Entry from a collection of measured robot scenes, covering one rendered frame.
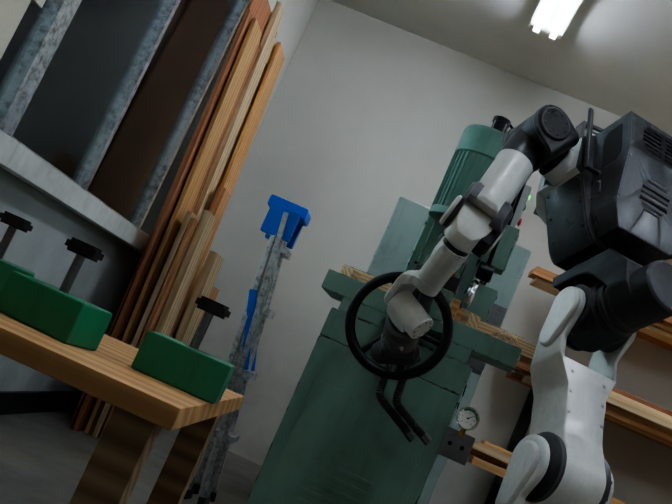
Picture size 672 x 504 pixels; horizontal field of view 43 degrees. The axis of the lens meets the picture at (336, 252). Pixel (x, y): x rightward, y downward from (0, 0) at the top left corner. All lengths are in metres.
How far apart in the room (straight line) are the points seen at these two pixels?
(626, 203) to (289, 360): 3.26
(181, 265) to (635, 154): 2.19
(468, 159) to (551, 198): 0.64
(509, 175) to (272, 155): 3.30
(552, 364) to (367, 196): 3.27
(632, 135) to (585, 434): 0.66
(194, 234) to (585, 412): 2.20
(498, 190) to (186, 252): 2.00
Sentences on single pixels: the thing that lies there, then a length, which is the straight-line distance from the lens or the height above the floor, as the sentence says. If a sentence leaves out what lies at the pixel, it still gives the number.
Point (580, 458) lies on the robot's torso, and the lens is 1.78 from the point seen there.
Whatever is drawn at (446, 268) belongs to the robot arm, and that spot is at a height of 0.93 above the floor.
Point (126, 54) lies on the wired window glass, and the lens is 3.24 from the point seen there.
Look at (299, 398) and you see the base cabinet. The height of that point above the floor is 0.52.
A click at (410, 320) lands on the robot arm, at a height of 0.80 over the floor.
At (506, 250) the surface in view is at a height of 1.22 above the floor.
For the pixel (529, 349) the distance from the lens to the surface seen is 2.61.
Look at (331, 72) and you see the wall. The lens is 5.24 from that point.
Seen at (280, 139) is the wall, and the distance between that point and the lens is 5.13.
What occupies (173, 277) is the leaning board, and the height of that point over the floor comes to 0.72.
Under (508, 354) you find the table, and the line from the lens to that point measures 2.44.
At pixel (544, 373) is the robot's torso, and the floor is 0.80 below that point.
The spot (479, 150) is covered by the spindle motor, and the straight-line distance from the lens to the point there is 2.64.
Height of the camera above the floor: 0.62
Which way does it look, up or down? 8 degrees up
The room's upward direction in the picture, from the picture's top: 24 degrees clockwise
